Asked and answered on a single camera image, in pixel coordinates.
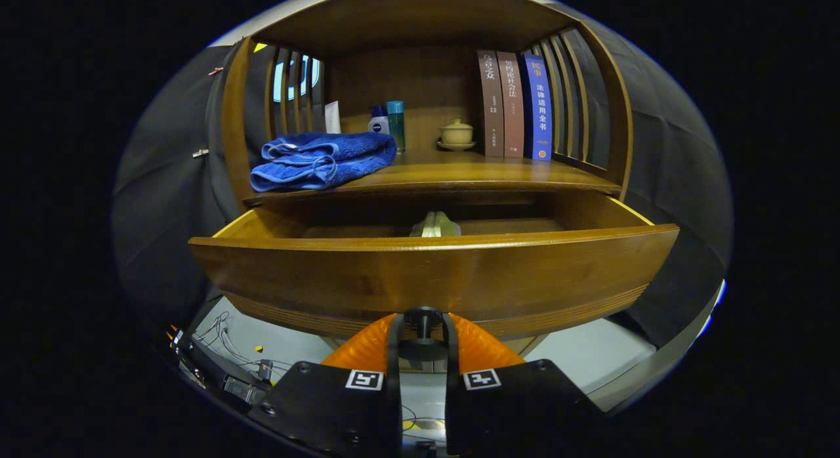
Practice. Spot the black power strip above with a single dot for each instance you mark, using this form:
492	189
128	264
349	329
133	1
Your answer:
223	376

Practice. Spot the white bottle with blue cap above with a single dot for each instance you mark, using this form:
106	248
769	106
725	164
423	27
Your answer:
378	123

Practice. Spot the wooden countertop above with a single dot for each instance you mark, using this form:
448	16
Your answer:
459	169

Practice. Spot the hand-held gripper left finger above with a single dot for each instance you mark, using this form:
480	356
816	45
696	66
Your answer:
394	412

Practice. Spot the brown wooden drawer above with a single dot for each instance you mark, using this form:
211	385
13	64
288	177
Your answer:
426	281

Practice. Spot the beige lidded teacup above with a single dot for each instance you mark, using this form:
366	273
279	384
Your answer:
456	133

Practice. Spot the dark brown book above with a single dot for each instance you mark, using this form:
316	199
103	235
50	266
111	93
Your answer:
489	104

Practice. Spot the blue book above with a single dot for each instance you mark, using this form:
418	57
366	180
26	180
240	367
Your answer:
539	110

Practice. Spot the folded blue towel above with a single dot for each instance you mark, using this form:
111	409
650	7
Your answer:
315	159

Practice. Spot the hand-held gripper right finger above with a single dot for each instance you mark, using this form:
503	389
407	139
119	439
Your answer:
453	412

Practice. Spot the brown wooden cabinet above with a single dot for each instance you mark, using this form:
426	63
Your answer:
407	18

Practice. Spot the white tube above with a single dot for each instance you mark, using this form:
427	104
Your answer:
333	117

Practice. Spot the reddish brown book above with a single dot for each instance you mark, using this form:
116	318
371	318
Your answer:
511	104

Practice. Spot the clear teal bottle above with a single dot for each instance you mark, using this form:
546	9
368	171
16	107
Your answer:
396	123

